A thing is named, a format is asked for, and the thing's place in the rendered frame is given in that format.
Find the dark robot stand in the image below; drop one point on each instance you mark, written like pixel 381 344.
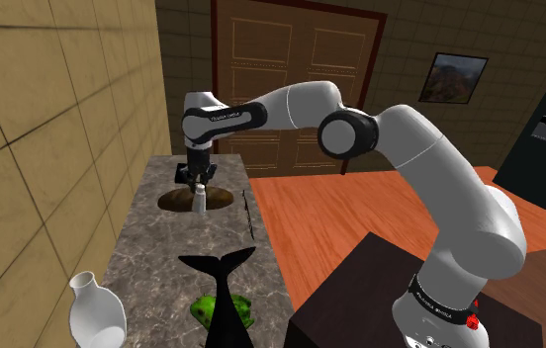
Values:
pixel 350 299

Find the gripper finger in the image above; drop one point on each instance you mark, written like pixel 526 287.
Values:
pixel 210 173
pixel 181 173

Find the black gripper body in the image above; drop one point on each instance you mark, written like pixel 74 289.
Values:
pixel 198 158

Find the black refrigerator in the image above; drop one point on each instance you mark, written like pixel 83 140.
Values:
pixel 543 164

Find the black whale tail figure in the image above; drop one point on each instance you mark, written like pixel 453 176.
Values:
pixel 225 308

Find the framed landscape wall picture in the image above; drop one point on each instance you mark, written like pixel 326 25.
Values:
pixel 452 78

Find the green frog toy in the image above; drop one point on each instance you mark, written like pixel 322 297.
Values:
pixel 202 308

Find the white vase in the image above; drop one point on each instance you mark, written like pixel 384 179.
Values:
pixel 94 318

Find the brown oval plate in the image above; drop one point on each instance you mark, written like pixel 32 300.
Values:
pixel 220 196

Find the white shaker bottle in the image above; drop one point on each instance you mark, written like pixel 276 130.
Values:
pixel 199 200

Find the brown panelled door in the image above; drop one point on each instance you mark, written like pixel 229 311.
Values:
pixel 297 58

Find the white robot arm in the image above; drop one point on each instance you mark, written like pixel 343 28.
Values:
pixel 446 183

